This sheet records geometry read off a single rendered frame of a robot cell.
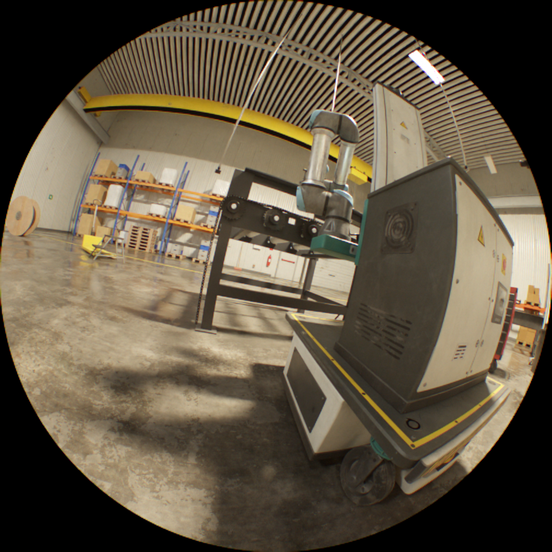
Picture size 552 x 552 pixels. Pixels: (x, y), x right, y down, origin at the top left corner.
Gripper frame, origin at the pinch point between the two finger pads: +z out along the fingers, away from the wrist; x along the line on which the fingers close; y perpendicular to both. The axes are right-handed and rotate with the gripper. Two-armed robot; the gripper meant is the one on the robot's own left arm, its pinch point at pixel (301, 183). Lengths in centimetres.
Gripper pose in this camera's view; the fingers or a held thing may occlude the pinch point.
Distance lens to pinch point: 146.7
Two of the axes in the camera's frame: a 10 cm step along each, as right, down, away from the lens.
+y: -9.2, -2.0, -3.2
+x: -2.2, 9.7, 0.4
